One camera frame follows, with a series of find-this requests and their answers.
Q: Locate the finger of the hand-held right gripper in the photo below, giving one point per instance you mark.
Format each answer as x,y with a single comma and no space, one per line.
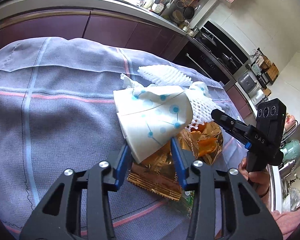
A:
227,121
240,139

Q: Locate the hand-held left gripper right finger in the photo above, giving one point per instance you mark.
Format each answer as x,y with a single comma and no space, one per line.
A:
178,160

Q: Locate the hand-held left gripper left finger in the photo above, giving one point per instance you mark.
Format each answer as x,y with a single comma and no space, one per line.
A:
123,161

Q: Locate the golden snack wrapper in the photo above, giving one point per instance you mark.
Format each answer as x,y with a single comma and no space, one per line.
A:
160,171

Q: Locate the orange peel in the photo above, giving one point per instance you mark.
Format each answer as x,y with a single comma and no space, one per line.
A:
207,148

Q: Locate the white blue-dotted paper cup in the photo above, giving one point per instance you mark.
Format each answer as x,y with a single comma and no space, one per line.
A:
150,121

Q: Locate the white tissue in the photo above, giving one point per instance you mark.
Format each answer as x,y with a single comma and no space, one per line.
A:
128,81

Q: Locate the person's right forearm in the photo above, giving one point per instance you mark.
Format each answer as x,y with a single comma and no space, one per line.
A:
290,223

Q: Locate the person's right hand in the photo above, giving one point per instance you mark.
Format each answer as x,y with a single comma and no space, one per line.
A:
257,183

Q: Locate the green stand mixer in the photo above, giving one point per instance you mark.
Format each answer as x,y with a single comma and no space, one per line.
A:
292,152

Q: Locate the green packet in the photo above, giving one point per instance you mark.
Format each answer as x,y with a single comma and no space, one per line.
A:
188,201

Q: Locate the metal storage box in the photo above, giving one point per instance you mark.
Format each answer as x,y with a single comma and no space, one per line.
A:
247,82

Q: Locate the black built-in oven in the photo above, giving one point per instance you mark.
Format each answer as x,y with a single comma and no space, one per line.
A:
197,60

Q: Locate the purple checked tablecloth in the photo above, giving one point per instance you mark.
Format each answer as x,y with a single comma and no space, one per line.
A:
52,130

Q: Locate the black range hood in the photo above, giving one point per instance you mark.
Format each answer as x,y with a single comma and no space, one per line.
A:
227,40

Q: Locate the black wok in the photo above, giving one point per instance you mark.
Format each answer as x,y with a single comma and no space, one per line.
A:
206,38

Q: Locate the hanging black frying pan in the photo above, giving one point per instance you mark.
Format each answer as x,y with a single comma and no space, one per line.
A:
189,12

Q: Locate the woven basket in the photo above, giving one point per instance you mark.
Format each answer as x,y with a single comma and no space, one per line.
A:
178,15

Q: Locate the purple base cabinets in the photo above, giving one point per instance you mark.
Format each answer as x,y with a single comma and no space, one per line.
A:
110,30

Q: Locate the white dotted utensil holder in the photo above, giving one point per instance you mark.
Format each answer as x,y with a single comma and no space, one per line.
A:
158,8

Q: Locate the grey kitchen countertop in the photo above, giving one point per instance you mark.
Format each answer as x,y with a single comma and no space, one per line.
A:
65,1

